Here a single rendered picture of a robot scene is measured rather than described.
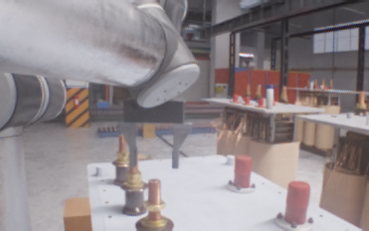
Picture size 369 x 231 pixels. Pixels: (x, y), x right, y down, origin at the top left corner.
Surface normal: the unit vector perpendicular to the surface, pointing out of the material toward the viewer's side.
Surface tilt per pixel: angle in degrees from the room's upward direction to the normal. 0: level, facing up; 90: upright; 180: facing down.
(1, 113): 90
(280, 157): 90
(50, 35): 121
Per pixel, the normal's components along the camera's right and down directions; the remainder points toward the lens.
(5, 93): 0.27, 0.06
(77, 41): 0.77, 0.58
